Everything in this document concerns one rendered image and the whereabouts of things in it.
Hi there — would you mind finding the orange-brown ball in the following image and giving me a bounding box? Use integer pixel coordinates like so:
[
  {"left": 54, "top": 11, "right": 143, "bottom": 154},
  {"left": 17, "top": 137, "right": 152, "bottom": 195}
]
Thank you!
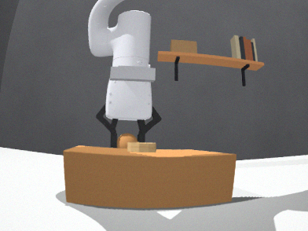
[{"left": 117, "top": 134, "right": 138, "bottom": 149}]

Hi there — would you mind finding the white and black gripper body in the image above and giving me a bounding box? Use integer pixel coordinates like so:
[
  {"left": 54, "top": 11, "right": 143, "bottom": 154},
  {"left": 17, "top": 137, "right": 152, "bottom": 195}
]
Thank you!
[{"left": 105, "top": 79, "right": 152, "bottom": 121}]

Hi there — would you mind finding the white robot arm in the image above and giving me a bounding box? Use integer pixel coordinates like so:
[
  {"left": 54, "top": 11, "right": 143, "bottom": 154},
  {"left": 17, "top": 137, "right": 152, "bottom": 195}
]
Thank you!
[{"left": 88, "top": 0, "right": 156, "bottom": 83}]

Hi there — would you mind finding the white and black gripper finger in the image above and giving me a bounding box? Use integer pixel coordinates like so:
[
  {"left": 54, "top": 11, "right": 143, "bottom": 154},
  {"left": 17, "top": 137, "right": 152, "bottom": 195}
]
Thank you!
[
  {"left": 137, "top": 106, "right": 161, "bottom": 143},
  {"left": 96, "top": 104, "right": 118, "bottom": 148}
]

